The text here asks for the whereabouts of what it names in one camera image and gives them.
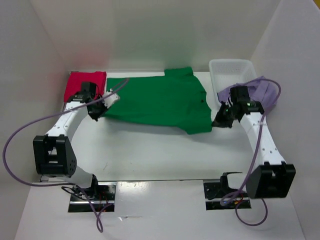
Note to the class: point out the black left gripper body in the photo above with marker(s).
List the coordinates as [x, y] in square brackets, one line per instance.
[99, 109]

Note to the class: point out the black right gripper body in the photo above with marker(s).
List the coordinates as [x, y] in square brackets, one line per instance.
[224, 117]

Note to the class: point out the green t shirt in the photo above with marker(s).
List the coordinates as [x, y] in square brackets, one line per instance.
[176, 99]

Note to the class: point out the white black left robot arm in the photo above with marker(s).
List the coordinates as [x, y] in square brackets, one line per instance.
[87, 94]

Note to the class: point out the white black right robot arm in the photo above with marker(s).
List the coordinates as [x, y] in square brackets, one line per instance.
[269, 176]

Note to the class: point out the white plastic basket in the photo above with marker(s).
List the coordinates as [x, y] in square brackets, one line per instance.
[227, 72]

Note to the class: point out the lavender t shirt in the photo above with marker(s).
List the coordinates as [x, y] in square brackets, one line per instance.
[262, 93]

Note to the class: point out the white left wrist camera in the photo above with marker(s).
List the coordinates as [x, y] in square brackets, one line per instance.
[110, 98]

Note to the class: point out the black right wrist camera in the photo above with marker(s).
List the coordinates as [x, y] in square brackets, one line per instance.
[239, 97]

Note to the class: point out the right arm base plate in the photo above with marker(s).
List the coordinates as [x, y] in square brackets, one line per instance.
[214, 191]

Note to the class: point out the aluminium table edge rail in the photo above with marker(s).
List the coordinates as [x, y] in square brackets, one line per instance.
[53, 152]

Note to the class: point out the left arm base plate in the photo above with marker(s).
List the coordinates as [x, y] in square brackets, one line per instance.
[103, 200]

